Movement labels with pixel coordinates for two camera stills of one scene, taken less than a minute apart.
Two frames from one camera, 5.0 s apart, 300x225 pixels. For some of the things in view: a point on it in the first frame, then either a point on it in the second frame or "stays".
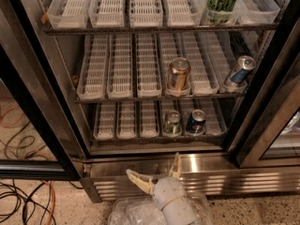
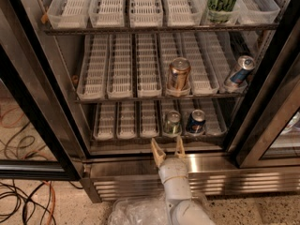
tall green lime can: [220, 2] stays
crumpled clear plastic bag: [143, 210] stays
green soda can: [172, 123] stays
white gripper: [168, 190] to [172, 169]
